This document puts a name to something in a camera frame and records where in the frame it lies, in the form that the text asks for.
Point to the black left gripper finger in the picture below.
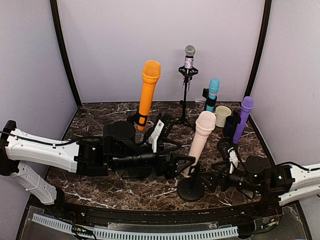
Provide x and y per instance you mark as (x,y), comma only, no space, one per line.
(182,160)
(180,169)

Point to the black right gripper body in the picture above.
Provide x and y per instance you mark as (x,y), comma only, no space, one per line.
(224,176)

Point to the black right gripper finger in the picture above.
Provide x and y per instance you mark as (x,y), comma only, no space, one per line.
(206,180)
(218,167)

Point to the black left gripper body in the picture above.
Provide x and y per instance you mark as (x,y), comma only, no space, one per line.
(164,170)

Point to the black round-base stand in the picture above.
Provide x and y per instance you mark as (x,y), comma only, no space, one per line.
(206,97)
(135,120)
(237,117)
(190,189)

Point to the pink microphone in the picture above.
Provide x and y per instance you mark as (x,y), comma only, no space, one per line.
(204,125)

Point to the orange microphone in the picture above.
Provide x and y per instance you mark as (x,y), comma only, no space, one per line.
(150,75)

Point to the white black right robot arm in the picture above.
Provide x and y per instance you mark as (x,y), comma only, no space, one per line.
(282,183)

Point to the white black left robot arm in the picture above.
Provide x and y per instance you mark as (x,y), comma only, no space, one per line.
(91,156)

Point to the black round-base stand, purple mic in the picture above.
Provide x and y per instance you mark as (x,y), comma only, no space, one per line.
(237,117)

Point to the black round-base stand, blue mic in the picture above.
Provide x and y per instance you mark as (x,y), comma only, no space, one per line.
(206,97)

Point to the purple microphone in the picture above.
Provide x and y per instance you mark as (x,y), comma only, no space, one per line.
(247,105)

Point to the light blue microphone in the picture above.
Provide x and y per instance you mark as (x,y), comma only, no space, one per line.
(214,84)

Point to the black tripod microphone stand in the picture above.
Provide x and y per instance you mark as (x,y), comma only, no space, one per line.
(188,74)

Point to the glitter silver microphone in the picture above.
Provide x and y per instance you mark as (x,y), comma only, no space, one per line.
(188,64)

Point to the dark blue ceramic mug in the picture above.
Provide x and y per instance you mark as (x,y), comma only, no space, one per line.
(230,126)

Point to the cream ceramic mug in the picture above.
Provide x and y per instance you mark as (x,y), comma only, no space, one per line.
(221,113)

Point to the small circuit board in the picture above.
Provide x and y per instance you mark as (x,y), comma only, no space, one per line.
(81,231)

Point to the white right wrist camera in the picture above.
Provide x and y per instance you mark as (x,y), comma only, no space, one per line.
(229,154)

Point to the black table edge rail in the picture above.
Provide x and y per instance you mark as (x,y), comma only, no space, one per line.
(153,203)

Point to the white slotted cable duct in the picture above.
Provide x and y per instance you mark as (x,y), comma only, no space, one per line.
(100,233)

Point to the black enclosure frame post right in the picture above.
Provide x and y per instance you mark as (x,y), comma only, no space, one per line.
(259,47)

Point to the black enclosure frame post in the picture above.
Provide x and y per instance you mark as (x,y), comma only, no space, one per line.
(63,51)
(259,47)

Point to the black enclosure frame post left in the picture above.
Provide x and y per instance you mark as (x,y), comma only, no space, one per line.
(63,51)

